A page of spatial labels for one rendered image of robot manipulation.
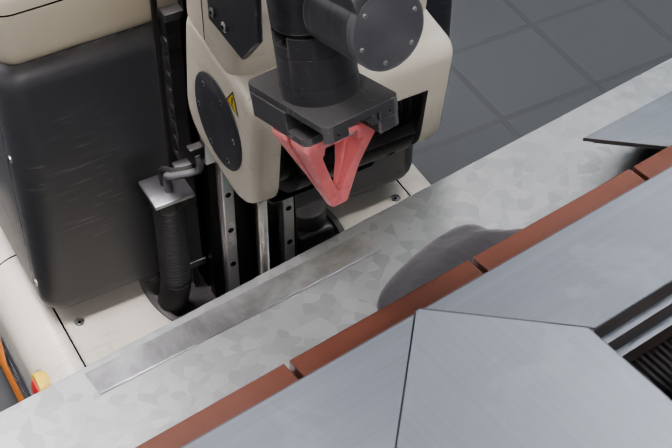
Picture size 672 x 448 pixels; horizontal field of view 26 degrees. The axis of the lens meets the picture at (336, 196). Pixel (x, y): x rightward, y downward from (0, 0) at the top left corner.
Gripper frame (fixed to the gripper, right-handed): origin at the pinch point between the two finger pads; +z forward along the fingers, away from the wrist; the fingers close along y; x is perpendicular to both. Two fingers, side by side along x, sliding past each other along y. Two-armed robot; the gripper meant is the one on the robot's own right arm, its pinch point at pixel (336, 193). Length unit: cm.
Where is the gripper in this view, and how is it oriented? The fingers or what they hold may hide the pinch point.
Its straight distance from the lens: 109.3
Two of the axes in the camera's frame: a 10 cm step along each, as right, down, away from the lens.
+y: -5.8, -3.8, 7.2
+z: 1.2, 8.3, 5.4
